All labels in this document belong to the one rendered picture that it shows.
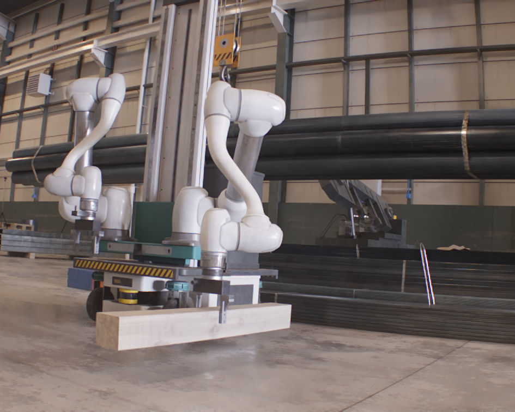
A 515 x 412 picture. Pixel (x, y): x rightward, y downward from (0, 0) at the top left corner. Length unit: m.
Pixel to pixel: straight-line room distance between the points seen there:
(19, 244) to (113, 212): 7.98
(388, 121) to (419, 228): 7.53
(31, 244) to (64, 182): 8.27
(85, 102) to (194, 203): 0.81
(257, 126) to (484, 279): 2.52
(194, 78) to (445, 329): 1.88
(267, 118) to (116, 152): 3.39
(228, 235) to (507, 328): 1.69
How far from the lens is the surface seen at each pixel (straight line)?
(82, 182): 2.74
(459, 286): 4.43
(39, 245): 11.11
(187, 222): 2.67
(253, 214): 2.10
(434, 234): 11.50
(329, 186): 6.92
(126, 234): 2.99
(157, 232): 2.96
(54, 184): 2.80
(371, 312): 3.39
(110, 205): 2.98
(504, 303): 4.14
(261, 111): 2.32
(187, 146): 2.96
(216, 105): 2.29
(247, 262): 3.13
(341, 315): 3.47
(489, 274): 4.38
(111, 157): 5.64
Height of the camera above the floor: 0.41
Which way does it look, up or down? 3 degrees up
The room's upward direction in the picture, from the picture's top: 4 degrees clockwise
